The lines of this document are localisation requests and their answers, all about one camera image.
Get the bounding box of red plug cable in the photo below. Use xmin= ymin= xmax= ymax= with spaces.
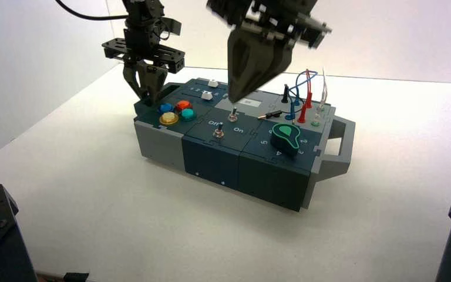
xmin=297 ymin=69 xmax=314 ymax=125

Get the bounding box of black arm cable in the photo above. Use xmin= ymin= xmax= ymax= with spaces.
xmin=54 ymin=0 xmax=130 ymax=22

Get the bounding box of green black rotary knob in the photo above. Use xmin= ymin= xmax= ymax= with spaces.
xmin=270 ymin=123 xmax=302 ymax=157

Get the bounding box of white display window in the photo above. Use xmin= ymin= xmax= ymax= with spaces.
xmin=235 ymin=97 xmax=262 ymax=109

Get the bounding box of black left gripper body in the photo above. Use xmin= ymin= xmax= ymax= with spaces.
xmin=102 ymin=15 xmax=186 ymax=75

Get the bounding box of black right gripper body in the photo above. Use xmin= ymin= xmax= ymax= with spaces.
xmin=207 ymin=0 xmax=322 ymax=44

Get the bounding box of blue plug cable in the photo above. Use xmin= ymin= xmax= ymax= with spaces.
xmin=284 ymin=70 xmax=318 ymax=121

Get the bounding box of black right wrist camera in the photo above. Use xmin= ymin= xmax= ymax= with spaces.
xmin=299 ymin=16 xmax=332 ymax=50

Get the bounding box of clear plug cable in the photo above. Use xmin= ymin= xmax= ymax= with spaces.
xmin=310 ymin=68 xmax=328 ymax=127

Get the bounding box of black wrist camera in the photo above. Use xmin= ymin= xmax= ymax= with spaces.
xmin=299 ymin=16 xmax=332 ymax=50
xmin=159 ymin=17 xmax=183 ymax=37

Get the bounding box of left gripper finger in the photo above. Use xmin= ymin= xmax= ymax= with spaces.
xmin=142 ymin=64 xmax=169 ymax=106
xmin=122 ymin=62 xmax=143 ymax=100

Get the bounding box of black plug cable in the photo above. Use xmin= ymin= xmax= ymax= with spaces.
xmin=256 ymin=83 xmax=302 ymax=120

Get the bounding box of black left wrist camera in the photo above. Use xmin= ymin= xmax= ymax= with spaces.
xmin=159 ymin=17 xmax=183 ymax=37

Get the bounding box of yellow push button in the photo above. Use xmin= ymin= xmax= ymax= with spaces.
xmin=159 ymin=112 xmax=180 ymax=126

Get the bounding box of dark blue grey task box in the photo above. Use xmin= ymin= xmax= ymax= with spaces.
xmin=133 ymin=78 xmax=355 ymax=213

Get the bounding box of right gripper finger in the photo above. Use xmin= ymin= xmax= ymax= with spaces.
xmin=248 ymin=40 xmax=297 ymax=98
xmin=227 ymin=26 xmax=278 ymax=104

